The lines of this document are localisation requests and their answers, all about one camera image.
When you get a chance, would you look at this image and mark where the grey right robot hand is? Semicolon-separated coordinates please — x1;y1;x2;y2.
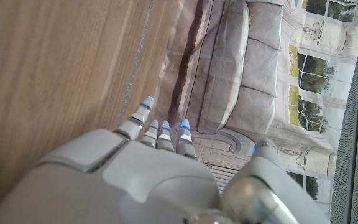
0;95;332;224

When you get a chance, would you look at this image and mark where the grey tape line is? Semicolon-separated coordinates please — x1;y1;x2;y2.
116;0;157;128

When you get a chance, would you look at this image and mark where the printed sofa room backdrop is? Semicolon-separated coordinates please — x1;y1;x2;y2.
154;0;358;218

